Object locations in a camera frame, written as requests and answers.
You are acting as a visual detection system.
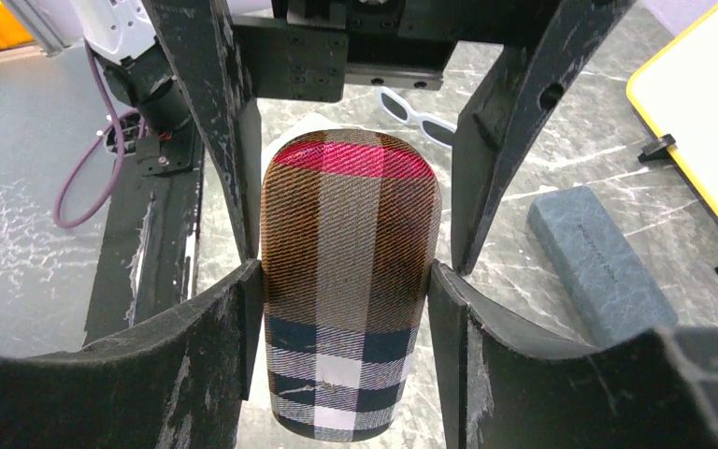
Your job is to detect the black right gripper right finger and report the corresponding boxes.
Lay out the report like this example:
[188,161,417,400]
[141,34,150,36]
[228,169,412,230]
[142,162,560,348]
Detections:
[427,262,718,448]

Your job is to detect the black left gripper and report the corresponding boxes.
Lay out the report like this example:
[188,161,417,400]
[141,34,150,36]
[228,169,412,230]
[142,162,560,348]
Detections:
[144,0,633,275]

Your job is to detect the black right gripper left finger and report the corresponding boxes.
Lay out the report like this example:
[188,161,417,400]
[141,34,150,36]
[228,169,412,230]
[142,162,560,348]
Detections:
[0,260,264,448]

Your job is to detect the blue glasses case green lining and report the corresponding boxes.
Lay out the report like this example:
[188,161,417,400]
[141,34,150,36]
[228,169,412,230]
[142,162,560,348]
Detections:
[527,186,679,348]

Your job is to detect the plaid glasses case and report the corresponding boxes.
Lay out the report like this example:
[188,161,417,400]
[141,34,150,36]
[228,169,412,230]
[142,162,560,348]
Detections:
[261,128,442,442]

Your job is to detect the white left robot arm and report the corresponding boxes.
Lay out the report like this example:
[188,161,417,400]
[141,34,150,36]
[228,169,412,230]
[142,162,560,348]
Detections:
[73,1,631,275]

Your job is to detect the yellow framed whiteboard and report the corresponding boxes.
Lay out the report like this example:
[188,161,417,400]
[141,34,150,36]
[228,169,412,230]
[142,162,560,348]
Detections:
[625,0,718,277]

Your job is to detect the white frame sunglasses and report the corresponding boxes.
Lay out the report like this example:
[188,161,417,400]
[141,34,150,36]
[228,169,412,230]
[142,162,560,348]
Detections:
[376,87,457,149]

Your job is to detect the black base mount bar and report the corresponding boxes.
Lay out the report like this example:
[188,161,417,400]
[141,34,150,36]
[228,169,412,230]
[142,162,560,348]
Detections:
[84,149,204,344]

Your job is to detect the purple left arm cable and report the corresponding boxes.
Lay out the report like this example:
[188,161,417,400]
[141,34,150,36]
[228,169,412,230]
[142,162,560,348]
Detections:
[52,39,150,230]

